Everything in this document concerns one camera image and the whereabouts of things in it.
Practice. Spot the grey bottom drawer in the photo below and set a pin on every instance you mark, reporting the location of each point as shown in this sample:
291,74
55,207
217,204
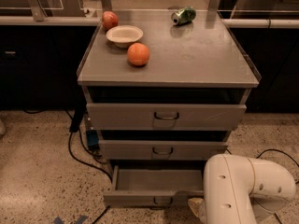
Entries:
155,188

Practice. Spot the grey drawer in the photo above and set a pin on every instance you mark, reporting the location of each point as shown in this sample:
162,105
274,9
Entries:
165,117
155,188
161,150

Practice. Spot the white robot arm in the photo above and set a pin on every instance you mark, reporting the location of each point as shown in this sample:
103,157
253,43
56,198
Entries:
242,190

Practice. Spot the grey middle drawer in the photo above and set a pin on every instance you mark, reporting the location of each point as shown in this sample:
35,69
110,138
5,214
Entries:
161,150

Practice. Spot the grey drawer cabinet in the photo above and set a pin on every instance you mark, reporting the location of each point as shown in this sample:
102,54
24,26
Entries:
195,64

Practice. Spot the grey top drawer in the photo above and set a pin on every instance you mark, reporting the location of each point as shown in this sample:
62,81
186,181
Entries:
165,117

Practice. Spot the blue power box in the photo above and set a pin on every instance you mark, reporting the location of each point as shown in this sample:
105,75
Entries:
92,140

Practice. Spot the orange fruit front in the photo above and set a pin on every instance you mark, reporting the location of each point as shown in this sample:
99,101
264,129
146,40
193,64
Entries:
138,54

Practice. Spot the white shallow bowl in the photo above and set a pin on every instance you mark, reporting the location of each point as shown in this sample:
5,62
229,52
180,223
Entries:
123,36

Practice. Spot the green soda can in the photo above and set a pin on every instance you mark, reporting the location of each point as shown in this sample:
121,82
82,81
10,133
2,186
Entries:
183,16

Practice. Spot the red apple back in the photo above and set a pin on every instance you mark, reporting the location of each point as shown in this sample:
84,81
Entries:
109,20

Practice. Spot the grey counter rail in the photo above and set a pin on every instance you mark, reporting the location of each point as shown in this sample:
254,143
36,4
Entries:
80,21

